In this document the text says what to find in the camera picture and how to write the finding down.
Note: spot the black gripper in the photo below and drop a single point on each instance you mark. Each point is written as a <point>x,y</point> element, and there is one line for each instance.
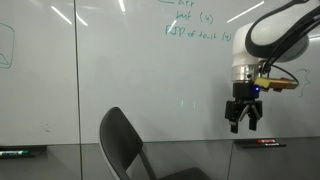
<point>246,91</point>

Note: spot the tan wrist camera mount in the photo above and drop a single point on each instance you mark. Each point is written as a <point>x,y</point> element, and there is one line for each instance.
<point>276,84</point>

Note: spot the wide whiteboard panel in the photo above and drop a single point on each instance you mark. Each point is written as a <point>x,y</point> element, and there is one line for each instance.
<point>150,83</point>

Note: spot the green marker on tray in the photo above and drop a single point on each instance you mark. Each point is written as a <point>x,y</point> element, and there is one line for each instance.
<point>36,151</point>

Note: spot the red whiteboard marker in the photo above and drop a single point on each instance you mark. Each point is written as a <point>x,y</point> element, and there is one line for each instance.
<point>266,141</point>

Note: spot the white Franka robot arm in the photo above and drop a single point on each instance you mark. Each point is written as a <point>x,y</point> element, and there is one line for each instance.
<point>240,46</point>

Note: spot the black marker tray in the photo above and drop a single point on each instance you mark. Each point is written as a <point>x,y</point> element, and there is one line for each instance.
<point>245,143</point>

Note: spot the narrow whiteboard panel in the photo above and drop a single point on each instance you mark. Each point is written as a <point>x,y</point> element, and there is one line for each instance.
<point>36,83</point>

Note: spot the green whiteboard marker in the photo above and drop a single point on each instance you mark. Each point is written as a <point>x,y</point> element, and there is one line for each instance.
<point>13,153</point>

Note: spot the black chair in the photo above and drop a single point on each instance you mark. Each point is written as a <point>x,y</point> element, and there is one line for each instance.
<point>116,140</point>

